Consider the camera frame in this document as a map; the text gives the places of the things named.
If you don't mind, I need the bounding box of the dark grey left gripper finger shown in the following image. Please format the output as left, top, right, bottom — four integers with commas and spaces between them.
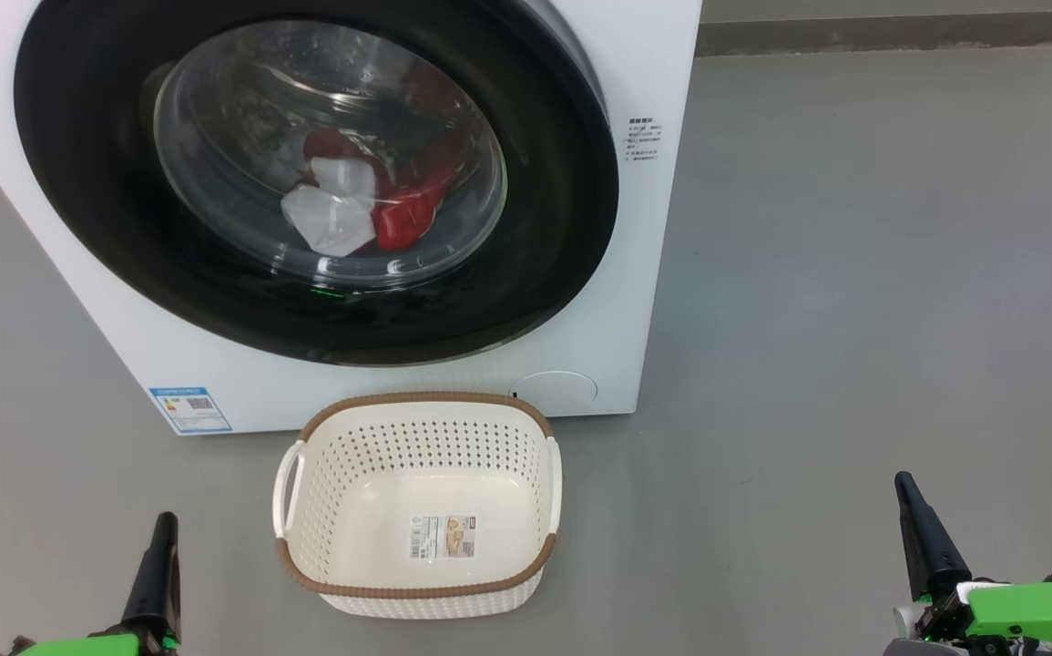
122, 512, 182, 650

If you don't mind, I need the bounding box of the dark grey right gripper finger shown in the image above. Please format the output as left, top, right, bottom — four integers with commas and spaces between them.
894, 471, 973, 602

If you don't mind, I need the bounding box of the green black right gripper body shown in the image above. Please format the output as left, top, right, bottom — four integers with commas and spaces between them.
883, 572, 1052, 656

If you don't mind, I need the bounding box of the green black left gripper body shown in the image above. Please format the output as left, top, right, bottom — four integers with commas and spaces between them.
0, 630, 182, 656

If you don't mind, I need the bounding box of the black round glass washer door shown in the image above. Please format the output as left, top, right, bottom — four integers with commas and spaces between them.
14, 0, 619, 367

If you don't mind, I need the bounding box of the red and white garment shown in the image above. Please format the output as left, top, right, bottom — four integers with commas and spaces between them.
281, 128, 463, 258

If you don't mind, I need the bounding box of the cream basket with brown rim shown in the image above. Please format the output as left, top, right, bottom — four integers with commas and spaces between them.
272, 392, 563, 620

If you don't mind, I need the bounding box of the white front-load washing machine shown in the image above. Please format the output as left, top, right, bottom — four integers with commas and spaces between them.
0, 0, 703, 436

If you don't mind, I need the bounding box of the blue energy label sticker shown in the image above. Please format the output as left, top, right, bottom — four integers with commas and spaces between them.
148, 387, 233, 435

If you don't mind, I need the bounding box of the paper product label sticker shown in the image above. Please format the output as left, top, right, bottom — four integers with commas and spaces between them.
410, 515, 477, 561

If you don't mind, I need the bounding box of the round white filter cover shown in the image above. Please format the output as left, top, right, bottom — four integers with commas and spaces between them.
511, 371, 597, 418

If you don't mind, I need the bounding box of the small printed text label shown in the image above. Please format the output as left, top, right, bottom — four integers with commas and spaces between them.
628, 117, 663, 163

